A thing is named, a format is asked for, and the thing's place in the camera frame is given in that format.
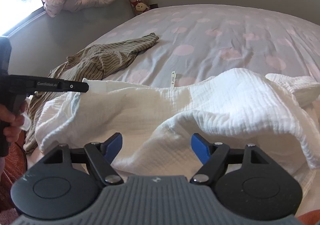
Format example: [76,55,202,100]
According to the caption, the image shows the white crinkle cotton garment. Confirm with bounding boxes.
[35,68,319,181]

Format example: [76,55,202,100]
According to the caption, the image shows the person's left hand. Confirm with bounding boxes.
[0,104,24,143]

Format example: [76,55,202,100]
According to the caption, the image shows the olive striped shirt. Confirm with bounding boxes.
[23,33,159,153]

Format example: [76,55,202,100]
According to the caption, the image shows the grey bedsheet pink dots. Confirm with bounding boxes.
[26,4,320,218]

